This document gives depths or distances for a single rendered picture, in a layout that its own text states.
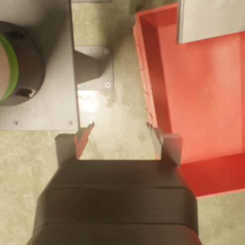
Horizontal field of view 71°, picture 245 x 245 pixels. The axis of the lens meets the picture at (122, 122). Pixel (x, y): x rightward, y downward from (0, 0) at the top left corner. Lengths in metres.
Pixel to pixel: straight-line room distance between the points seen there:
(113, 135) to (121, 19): 0.80
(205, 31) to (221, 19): 0.04
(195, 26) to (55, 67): 0.31
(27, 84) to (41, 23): 0.11
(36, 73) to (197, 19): 0.34
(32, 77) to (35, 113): 0.08
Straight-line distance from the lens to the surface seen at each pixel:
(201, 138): 0.84
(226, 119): 0.86
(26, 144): 1.58
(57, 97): 0.37
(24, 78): 0.34
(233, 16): 0.49
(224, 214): 1.99
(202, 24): 0.47
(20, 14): 0.40
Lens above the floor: 1.26
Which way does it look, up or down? 73 degrees down
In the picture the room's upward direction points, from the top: 179 degrees counter-clockwise
